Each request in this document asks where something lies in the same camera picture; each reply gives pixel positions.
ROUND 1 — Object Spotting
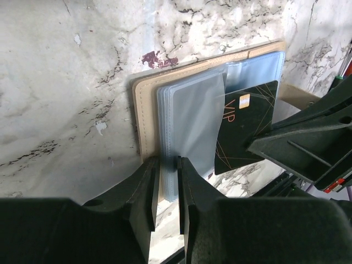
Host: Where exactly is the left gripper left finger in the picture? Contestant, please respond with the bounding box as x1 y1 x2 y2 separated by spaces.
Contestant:
1 157 160 263

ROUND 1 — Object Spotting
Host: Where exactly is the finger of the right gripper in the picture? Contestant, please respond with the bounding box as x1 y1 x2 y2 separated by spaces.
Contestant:
247 76 351 190

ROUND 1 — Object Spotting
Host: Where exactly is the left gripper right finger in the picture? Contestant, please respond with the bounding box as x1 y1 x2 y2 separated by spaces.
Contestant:
177 157 351 263

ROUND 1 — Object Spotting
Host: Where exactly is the black VIP credit card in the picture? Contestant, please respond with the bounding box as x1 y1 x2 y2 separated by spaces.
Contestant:
214 80 278 175

